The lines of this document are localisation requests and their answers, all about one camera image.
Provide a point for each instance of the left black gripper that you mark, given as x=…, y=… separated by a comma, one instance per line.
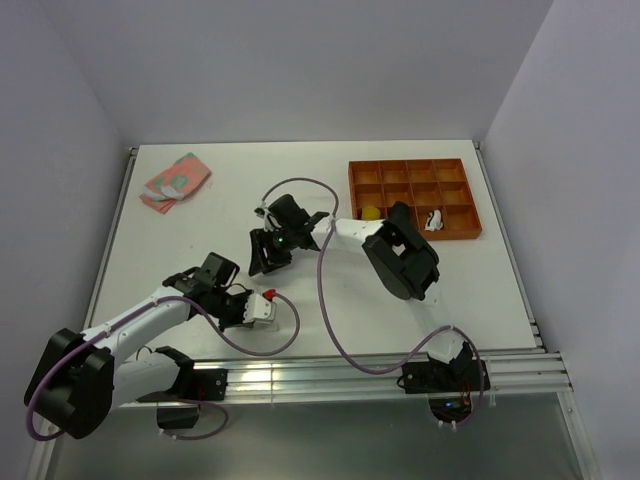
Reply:
x=238, y=321

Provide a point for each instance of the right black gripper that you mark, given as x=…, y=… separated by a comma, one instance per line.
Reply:
x=260, y=240

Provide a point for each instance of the white black striped sock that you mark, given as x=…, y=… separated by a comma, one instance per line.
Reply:
x=434, y=221

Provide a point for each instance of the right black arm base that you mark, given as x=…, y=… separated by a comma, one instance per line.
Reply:
x=458, y=380

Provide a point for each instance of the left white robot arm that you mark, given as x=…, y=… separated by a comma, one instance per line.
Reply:
x=82, y=377

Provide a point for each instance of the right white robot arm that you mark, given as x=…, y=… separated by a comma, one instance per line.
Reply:
x=404, y=262

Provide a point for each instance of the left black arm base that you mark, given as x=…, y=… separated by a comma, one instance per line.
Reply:
x=197, y=388

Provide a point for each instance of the pink green patterned socks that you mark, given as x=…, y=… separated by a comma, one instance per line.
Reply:
x=175, y=184

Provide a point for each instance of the yellow rolled sock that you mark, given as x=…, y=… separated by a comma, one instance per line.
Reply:
x=371, y=213

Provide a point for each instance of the orange compartment tray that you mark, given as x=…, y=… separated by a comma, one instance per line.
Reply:
x=423, y=184

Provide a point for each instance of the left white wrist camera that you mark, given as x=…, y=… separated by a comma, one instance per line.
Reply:
x=258, y=309

